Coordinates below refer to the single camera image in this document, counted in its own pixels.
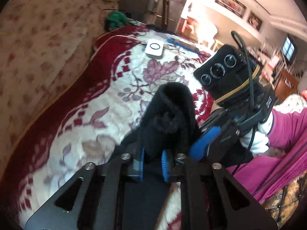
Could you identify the television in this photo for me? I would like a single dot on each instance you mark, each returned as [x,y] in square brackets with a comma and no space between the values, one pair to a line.
[289,48]

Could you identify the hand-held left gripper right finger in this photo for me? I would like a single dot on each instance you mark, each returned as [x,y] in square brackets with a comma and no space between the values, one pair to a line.
[164,166]

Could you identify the black pants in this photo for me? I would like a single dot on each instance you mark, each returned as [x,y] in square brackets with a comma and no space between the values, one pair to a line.
[172,107]

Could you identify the red and white blanket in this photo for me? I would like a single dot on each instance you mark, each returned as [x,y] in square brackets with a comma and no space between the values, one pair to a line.
[96,100]

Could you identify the wooden cabinet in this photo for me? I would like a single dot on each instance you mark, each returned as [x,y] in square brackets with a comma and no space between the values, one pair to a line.
[286,83]

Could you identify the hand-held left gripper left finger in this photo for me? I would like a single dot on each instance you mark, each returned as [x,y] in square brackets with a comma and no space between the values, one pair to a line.
[142,163]

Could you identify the floral quilt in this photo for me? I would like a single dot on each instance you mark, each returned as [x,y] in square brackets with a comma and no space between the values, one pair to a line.
[36,40]

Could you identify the small framed picture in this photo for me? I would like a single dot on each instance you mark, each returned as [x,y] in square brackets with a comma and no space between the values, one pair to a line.
[254,21]

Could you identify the dark wooden rack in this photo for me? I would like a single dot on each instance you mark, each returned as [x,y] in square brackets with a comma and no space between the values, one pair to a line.
[165,7]

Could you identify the person's magenta jacket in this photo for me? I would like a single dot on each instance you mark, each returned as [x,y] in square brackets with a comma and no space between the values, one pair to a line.
[275,170]

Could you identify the person's right hand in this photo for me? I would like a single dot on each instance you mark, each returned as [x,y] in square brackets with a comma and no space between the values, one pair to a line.
[259,141]

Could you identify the green cloth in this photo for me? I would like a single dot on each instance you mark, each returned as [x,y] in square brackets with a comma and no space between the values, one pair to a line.
[116,19]

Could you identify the large framed picture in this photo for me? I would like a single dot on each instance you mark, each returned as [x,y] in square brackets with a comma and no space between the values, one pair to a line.
[230,3]

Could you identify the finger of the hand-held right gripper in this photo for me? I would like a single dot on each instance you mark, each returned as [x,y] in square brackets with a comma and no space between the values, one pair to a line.
[203,143]
[213,116]

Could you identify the camouflage patterned cloth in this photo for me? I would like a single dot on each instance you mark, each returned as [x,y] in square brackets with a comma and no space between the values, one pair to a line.
[287,201]

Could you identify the floral cushion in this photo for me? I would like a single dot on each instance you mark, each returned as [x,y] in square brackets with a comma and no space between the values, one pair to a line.
[295,103]

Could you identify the person's right forearm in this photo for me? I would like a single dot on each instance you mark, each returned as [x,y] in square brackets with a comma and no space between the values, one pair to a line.
[287,127]

